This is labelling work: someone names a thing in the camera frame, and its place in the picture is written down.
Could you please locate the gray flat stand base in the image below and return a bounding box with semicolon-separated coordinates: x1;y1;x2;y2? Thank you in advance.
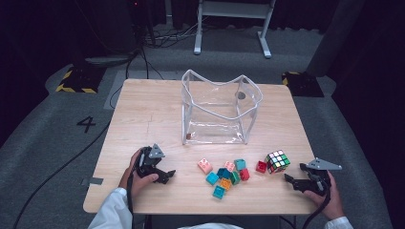
85;54;139;67

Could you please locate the clear plastic bag white trim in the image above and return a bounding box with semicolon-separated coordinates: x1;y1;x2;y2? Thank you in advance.
181;69;264;146

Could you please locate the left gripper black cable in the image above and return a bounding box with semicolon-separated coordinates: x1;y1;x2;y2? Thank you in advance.
126;173;137;229

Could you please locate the gray tape strip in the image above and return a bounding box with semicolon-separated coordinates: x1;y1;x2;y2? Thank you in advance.
80;177;104;186

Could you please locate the black base yellow striped edge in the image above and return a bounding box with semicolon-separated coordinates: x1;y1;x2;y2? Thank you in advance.
281;71;325;98
55;65;108;94

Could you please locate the person's right hand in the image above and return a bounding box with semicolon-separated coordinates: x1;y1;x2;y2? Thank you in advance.
302;170;346;221

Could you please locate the person's left hand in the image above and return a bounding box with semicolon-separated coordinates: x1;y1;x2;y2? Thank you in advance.
117;148;160;197

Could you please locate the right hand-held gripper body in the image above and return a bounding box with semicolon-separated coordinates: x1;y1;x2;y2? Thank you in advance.
304;157;343;197

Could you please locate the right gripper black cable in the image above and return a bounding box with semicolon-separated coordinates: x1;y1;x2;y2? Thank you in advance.
300;180;332;229

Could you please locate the looped black floor cable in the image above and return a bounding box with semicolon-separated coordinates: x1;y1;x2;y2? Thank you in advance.
109;47;151;111

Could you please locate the cyan toy brick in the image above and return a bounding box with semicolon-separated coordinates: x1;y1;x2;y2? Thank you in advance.
205;172;220;186
212;185;226;200

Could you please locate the person's white shirt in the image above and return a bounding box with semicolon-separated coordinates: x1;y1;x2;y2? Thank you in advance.
178;222;243;229

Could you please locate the multicoloured puzzle cube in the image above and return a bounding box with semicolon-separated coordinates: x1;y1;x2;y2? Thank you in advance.
265;149;291;175

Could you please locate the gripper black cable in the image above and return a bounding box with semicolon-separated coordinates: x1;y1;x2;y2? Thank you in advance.
126;173;137;229
300;180;332;229

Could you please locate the dark equipment rack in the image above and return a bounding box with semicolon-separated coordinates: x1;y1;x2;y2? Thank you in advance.
127;0;157;49

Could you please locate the gray column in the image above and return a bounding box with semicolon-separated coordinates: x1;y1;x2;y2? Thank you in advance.
307;0;366;77

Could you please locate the long black floor cable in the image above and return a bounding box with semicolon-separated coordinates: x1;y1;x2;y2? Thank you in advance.
12;120;112;229

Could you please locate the large pink toy brick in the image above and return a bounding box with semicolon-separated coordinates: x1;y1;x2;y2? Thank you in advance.
197;157;214;176

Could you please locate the tangle of floor cables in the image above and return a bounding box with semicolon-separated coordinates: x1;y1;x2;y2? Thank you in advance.
141;17;204;50

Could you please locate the white metal stand frame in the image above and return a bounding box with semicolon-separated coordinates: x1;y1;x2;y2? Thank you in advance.
193;0;277;59

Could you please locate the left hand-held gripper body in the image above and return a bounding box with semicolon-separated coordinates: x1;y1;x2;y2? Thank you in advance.
135;143;167;179

